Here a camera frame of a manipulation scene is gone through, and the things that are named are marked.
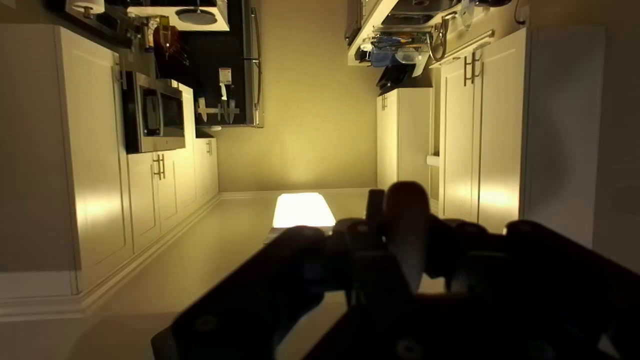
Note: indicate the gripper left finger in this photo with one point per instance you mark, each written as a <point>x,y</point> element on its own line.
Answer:
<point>260,290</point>

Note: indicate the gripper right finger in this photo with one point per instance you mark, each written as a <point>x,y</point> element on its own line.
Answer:
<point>550,270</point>

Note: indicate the ceiling light panel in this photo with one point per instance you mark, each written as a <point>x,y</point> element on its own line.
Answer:
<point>303,210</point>

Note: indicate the white double door cabinet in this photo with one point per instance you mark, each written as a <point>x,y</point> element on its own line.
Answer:
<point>482,150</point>

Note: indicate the white tall cabinet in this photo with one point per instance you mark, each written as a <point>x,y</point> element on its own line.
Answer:
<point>402,140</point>

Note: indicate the microwave door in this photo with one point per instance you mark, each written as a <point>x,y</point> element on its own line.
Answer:
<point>171,112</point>

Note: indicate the stainless steel microwave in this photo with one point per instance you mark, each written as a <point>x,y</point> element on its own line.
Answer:
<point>150,112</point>

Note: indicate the black refrigerator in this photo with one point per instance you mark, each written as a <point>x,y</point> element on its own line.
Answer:
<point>230,50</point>

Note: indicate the dish rack with dishes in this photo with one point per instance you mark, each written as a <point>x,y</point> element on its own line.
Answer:
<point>397,50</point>

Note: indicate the white stove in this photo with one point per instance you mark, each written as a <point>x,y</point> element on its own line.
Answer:
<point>195,17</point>

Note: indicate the steel sink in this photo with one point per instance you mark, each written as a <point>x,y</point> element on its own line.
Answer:
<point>417,12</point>

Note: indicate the paper towel roll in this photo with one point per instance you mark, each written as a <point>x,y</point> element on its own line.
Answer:
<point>89,5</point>

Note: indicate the row of white wall cabinets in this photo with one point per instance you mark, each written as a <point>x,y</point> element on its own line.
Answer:
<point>105,175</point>

